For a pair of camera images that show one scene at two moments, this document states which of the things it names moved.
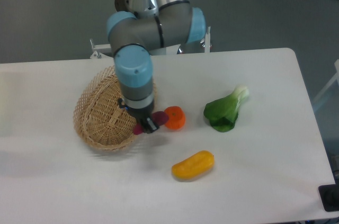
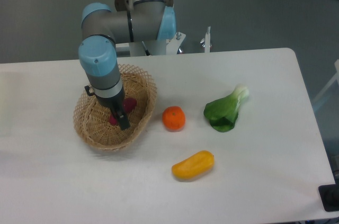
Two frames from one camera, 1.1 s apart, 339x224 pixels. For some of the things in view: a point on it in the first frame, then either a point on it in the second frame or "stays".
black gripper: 140,114 -> 115,104
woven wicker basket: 98,118 stays
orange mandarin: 177,117 stays
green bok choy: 222,113 stays
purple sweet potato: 160,117 -> 128,104
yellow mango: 193,167 stays
